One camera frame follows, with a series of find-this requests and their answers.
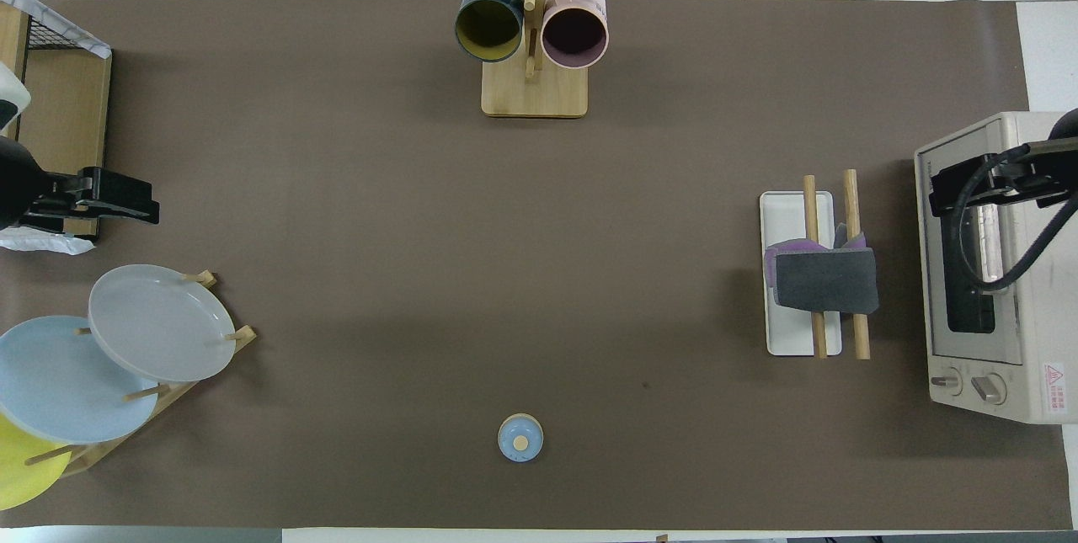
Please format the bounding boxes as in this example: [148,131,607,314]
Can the purple and grey towel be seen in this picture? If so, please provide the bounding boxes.
[764,223,879,315]

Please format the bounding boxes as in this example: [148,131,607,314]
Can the white towel rack wooden bars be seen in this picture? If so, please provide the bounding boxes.
[759,169,871,360]

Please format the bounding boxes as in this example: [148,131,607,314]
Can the beige toaster oven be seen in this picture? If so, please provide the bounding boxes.
[915,111,1078,426]

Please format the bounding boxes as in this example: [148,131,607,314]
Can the wooden mug tree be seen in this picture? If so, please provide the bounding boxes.
[451,0,616,120]

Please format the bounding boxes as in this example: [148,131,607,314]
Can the wooden shelf with wire basket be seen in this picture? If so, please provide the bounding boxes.
[0,0,113,242]

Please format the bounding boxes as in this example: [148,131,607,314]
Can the white marble patterned sheet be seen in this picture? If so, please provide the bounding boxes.
[0,0,112,60]

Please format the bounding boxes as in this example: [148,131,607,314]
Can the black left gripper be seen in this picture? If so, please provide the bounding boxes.
[0,136,161,232]

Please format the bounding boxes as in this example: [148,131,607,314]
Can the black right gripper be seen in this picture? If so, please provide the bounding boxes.
[929,109,1078,217]

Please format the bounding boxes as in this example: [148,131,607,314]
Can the yellow plate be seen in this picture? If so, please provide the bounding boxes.
[0,413,74,512]

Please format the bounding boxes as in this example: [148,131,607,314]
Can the dark teal mug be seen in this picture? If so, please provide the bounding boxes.
[455,0,525,64]

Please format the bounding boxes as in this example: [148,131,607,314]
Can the brown table mat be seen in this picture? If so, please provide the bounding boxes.
[0,0,1072,530]

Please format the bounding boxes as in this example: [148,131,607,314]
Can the light blue plate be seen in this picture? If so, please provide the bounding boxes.
[0,315,161,445]

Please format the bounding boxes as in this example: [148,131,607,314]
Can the pink mug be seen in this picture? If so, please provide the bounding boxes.
[541,0,610,71]

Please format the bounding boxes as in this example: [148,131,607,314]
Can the wooden plate rack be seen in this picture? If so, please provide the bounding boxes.
[25,270,258,478]

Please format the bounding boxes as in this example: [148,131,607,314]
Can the grey plate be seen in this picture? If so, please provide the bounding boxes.
[88,264,237,384]

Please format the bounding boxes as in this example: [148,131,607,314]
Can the white crumpled sheet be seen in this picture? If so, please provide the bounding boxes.
[0,221,96,256]

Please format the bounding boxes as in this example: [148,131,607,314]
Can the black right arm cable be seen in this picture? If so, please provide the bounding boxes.
[950,143,1078,293]

